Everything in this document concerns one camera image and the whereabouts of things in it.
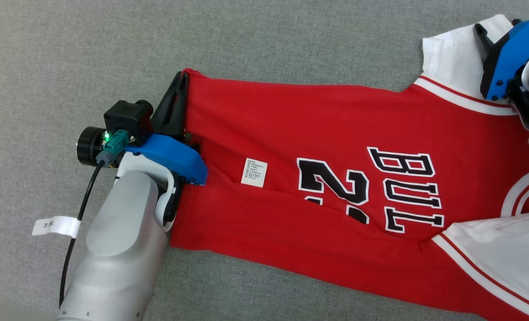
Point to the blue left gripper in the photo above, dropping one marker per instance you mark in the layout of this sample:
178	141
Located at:
175	158

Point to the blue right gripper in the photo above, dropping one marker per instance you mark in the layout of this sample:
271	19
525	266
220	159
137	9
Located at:
507	58

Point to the red jersey with white sleeves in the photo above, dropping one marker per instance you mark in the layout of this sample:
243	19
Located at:
291	125

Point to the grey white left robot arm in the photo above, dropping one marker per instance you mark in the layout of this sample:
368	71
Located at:
117	249

